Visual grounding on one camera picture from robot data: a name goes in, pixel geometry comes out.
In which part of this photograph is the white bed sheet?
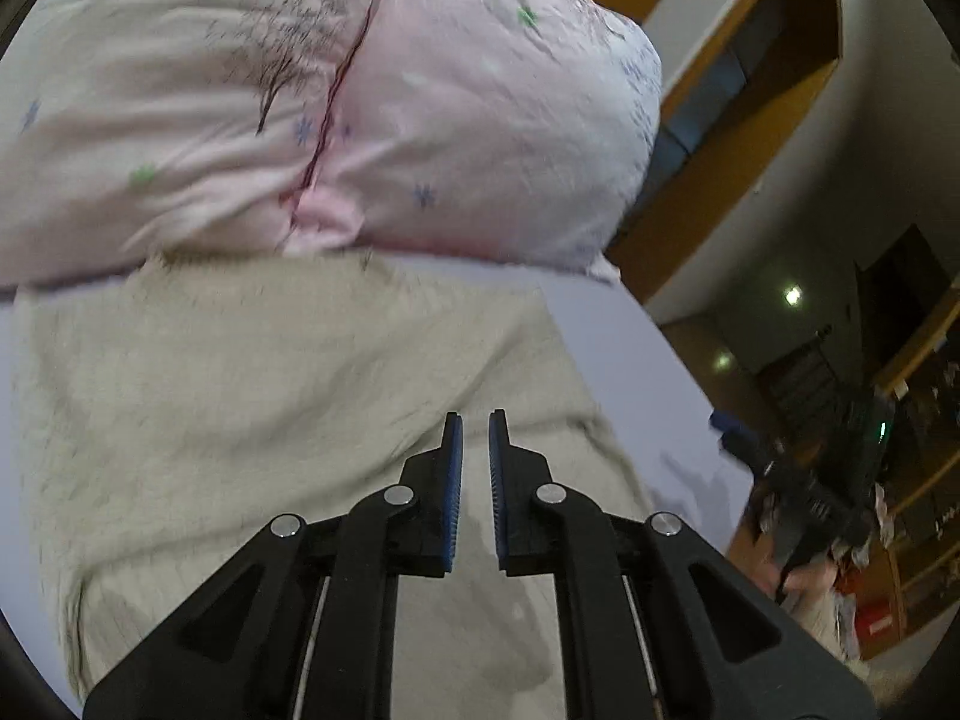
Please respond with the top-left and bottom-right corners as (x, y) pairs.
(2, 255), (748, 713)

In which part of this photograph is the cluttered wooden shelf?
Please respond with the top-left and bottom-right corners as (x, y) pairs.
(839, 286), (958, 660)

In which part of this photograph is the beige knitted garment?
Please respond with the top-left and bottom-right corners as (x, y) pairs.
(13, 255), (649, 718)

